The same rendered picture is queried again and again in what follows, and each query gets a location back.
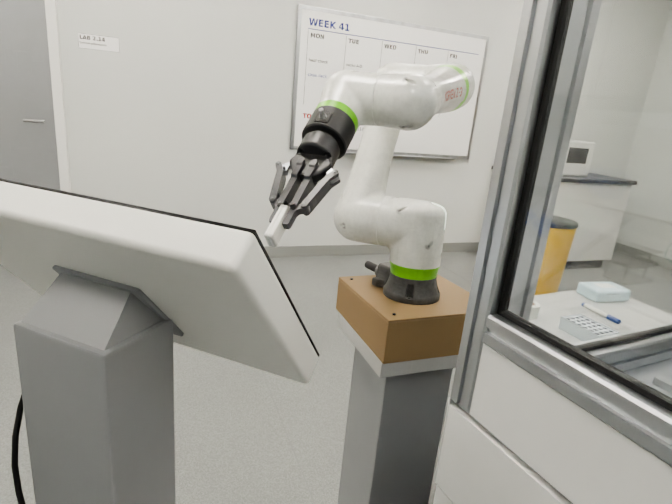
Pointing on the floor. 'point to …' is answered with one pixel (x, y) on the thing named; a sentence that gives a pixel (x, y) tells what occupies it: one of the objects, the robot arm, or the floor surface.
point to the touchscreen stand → (99, 417)
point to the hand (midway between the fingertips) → (278, 225)
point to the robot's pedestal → (392, 426)
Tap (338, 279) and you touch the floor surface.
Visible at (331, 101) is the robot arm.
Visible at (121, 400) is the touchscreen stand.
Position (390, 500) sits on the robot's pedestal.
